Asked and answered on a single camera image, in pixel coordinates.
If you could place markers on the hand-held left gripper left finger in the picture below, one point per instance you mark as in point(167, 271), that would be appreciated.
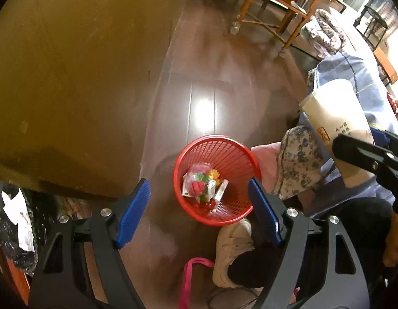
point(134, 212)

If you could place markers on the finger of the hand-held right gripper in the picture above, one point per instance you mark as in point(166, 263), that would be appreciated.
point(356, 154)
point(384, 136)

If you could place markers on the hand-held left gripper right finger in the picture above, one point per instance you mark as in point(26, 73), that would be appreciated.
point(263, 209)

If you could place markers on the clear plastic wrapper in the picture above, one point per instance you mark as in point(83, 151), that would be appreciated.
point(222, 193)

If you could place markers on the white paper cup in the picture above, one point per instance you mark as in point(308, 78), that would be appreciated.
point(334, 109)

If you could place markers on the yellow ribbon bow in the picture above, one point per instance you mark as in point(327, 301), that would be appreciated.
point(215, 175)

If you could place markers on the green foil packet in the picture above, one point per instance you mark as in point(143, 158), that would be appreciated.
point(200, 176)

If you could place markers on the red plastic mesh basket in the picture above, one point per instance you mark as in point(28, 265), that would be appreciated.
point(218, 154)

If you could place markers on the person's right hand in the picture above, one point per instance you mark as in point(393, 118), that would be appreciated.
point(395, 241)

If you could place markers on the pink cloth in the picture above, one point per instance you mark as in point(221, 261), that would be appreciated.
point(266, 164)

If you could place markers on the white sneaker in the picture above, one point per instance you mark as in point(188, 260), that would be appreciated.
point(231, 241)

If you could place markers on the beige floral cloth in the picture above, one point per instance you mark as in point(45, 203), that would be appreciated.
point(298, 161)

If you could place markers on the orange box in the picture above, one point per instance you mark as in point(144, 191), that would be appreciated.
point(387, 67)

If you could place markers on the white crumpled paper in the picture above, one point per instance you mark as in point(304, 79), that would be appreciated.
point(23, 228)

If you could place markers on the folded floral quilt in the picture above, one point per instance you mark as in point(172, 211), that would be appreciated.
point(324, 32)

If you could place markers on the dark wooden stand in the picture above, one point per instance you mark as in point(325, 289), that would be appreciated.
point(376, 14)

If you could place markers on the black speckled plastic bag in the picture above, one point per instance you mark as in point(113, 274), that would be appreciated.
point(1, 231)

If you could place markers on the olive wooden cabinet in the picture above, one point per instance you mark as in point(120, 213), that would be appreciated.
point(73, 70)

